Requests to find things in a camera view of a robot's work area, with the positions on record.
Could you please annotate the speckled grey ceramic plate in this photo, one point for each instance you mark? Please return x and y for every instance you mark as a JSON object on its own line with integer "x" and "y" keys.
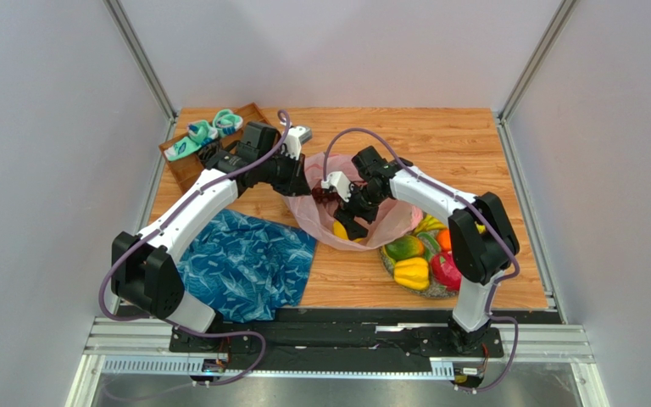
{"x": 428, "y": 293}

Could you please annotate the teal white rolled sock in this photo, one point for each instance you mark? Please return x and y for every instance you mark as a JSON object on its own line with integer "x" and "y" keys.
{"x": 199, "y": 134}

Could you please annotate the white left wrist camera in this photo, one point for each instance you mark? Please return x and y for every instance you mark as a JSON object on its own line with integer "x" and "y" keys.
{"x": 296, "y": 137}

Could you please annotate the yellow fake banana bunch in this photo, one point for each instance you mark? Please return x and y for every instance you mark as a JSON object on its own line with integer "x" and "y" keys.
{"x": 429, "y": 223}

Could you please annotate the wooden compartment tray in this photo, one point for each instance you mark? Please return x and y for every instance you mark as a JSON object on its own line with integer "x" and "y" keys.
{"x": 185, "y": 171}

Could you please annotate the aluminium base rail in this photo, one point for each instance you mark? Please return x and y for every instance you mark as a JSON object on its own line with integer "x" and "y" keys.
{"x": 381, "y": 344}

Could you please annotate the yellow fake bell pepper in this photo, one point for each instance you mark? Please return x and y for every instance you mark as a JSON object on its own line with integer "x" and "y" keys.
{"x": 412, "y": 273}

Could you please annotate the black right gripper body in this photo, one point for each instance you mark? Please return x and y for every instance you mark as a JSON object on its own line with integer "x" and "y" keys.
{"x": 356, "y": 209}

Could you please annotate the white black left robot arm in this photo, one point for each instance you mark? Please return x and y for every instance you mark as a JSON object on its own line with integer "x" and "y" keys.
{"x": 144, "y": 265}

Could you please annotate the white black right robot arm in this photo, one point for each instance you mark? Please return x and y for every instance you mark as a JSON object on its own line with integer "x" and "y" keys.
{"x": 483, "y": 241}

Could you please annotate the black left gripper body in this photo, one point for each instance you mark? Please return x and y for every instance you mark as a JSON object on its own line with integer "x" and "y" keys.
{"x": 286, "y": 172}

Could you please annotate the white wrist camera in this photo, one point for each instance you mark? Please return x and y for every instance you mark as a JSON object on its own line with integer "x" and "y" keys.
{"x": 296, "y": 137}
{"x": 337, "y": 182}

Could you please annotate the dark red fake grapes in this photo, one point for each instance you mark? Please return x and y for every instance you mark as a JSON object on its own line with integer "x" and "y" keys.
{"x": 324, "y": 196}

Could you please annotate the pink fake dragon fruit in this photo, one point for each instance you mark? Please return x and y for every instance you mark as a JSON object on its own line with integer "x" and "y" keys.
{"x": 443, "y": 271}

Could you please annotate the yellow fake lemon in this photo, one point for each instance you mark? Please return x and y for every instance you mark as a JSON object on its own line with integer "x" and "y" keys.
{"x": 339, "y": 231}

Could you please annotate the green orange fake mango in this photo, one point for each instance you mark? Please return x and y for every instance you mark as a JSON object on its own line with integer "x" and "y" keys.
{"x": 406, "y": 247}

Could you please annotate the blue leaf-pattern cloth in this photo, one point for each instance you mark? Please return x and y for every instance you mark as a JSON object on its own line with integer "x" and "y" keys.
{"x": 247, "y": 268}

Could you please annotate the orange fake tangerine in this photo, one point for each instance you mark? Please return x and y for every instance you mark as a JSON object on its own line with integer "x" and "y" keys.
{"x": 444, "y": 240}

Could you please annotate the pink translucent plastic bag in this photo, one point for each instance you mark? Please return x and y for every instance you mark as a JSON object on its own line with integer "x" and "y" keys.
{"x": 394, "y": 218}

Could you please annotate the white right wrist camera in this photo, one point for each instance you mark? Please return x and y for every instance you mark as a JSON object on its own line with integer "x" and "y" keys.
{"x": 337, "y": 182}

